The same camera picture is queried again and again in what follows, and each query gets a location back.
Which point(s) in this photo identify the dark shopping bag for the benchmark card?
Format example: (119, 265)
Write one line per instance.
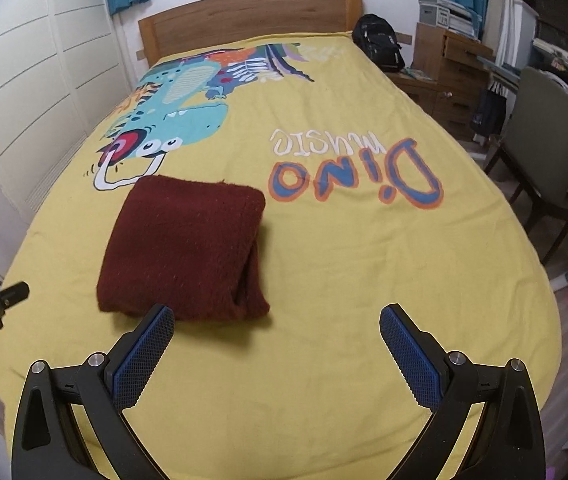
(488, 110)

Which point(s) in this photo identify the stack of papers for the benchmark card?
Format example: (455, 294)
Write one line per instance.
(466, 20)

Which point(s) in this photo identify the grey upholstered chair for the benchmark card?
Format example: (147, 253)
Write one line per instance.
(539, 130)

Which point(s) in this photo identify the black backpack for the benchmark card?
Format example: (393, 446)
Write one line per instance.
(379, 42)

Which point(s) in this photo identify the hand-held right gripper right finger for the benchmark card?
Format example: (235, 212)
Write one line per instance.
(411, 360)

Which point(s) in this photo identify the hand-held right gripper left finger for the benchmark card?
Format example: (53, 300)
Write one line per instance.
(144, 355)

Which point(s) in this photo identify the wooden drawer cabinet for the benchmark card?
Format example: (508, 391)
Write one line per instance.
(456, 75)

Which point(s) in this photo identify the white wardrobe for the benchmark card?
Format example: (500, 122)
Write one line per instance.
(29, 85)

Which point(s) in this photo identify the wooden bed headboard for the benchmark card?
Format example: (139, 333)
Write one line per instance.
(249, 22)

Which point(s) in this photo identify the yellow printed blanket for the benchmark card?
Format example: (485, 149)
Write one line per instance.
(354, 270)

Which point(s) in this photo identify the maroon knit sweater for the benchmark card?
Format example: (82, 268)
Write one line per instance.
(184, 250)

